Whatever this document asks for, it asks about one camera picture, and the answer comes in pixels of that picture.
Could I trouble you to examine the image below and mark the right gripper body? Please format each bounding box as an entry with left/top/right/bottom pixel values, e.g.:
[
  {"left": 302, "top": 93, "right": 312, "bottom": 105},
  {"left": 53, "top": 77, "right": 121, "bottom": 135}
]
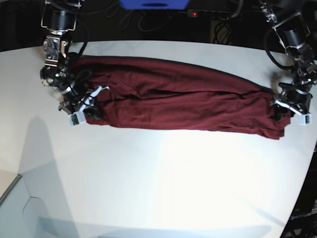
[{"left": 58, "top": 85, "right": 109, "bottom": 115}]

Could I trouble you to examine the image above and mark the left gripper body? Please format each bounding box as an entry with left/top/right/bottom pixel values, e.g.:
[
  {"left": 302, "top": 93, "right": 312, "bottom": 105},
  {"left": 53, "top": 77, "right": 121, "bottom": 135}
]
[{"left": 271, "top": 93, "right": 312, "bottom": 116}]

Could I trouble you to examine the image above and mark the dark red t-shirt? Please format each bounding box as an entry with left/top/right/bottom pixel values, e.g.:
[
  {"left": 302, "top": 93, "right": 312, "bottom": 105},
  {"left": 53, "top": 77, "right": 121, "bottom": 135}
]
[{"left": 70, "top": 57, "right": 291, "bottom": 140}]

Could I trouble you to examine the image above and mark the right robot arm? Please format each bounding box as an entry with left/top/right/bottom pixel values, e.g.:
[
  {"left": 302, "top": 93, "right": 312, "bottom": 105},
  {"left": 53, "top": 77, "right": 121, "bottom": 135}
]
[{"left": 40, "top": 0, "right": 109, "bottom": 125}]

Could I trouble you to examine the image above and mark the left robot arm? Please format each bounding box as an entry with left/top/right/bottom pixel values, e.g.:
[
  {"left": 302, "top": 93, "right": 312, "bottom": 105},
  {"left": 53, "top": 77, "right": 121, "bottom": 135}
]
[{"left": 258, "top": 0, "right": 317, "bottom": 125}]

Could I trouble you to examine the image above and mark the blue box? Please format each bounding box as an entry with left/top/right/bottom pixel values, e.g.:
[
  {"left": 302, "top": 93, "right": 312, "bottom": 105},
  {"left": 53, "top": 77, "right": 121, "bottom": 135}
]
[{"left": 119, "top": 0, "right": 189, "bottom": 10}]

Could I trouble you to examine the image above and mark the black power strip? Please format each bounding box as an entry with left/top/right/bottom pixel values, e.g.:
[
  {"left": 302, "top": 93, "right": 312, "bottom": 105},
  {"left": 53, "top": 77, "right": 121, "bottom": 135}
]
[{"left": 186, "top": 9, "right": 233, "bottom": 20}]

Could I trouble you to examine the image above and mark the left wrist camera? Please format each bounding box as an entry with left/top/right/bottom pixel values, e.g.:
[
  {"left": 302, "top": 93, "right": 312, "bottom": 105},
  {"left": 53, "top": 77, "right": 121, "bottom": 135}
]
[{"left": 299, "top": 114, "right": 312, "bottom": 125}]

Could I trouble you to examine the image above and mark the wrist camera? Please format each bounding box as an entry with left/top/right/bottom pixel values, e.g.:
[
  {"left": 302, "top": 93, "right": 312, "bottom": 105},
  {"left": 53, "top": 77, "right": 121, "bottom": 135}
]
[
  {"left": 299, "top": 114, "right": 312, "bottom": 125},
  {"left": 67, "top": 111, "right": 86, "bottom": 126}
]

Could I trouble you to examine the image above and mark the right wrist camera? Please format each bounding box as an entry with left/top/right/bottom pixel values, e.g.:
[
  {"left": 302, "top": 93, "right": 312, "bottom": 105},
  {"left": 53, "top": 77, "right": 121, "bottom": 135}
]
[{"left": 67, "top": 111, "right": 86, "bottom": 126}]

